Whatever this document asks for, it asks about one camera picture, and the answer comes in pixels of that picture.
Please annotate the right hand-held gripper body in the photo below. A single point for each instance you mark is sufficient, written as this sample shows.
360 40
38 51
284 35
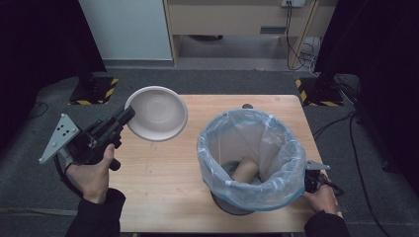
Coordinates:
314 179

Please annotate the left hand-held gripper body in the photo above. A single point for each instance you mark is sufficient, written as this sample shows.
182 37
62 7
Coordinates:
89 141

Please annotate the white paper bowl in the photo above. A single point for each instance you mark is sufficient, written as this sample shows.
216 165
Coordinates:
158 112

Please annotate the bin with blue liner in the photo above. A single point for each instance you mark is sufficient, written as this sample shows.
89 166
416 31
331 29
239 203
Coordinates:
283 141

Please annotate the black mesh trash bin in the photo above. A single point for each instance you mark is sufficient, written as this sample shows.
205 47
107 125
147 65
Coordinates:
230 208

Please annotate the person's right hand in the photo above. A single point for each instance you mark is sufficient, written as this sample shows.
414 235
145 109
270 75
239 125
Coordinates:
324 199

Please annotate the person's left hand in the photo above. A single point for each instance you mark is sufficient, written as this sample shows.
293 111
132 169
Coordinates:
92 179

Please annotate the striped black stand base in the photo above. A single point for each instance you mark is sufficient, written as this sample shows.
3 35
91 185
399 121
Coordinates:
321 94
94 91

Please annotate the cardboard tube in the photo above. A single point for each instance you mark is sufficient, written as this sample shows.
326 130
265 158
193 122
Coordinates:
245 169

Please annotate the white cabinet panel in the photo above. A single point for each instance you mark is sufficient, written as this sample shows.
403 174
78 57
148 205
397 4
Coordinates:
125 29

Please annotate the black curtain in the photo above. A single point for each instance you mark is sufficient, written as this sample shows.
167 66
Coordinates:
378 49
39 49

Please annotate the wall power socket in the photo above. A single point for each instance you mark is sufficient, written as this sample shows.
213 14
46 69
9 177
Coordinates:
293 2

